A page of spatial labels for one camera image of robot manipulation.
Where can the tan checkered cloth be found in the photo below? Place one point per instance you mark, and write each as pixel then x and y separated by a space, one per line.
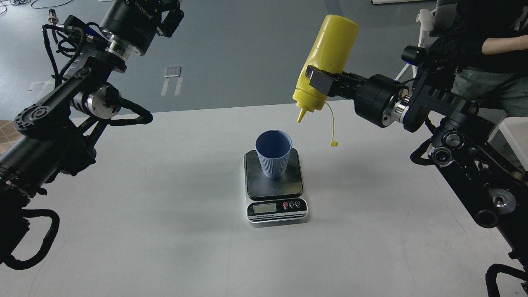
pixel 8 133

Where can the seated person in dark clothes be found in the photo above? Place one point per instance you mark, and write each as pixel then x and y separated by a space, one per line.
pixel 489 40

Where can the yellow squeeze bottle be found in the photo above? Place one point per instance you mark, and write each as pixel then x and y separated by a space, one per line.
pixel 330 52

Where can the white side table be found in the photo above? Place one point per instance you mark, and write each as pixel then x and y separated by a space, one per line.
pixel 515 133

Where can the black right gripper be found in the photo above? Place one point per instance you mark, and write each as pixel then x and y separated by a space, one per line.
pixel 374 97

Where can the grey floor plate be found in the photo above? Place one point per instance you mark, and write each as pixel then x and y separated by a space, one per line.
pixel 173 72

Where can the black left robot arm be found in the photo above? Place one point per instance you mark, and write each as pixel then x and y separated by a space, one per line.
pixel 59 132

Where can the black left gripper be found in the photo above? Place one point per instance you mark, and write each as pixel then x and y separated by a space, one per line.
pixel 136 22

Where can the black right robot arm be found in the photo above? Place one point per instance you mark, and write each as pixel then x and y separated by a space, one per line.
pixel 493 191

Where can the digital kitchen scale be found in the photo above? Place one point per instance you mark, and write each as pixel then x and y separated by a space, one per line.
pixel 273 202

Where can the blue ribbed plastic cup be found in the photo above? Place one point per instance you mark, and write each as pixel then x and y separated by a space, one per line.
pixel 273 148

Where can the white office chair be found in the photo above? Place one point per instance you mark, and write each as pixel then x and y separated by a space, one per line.
pixel 435 22

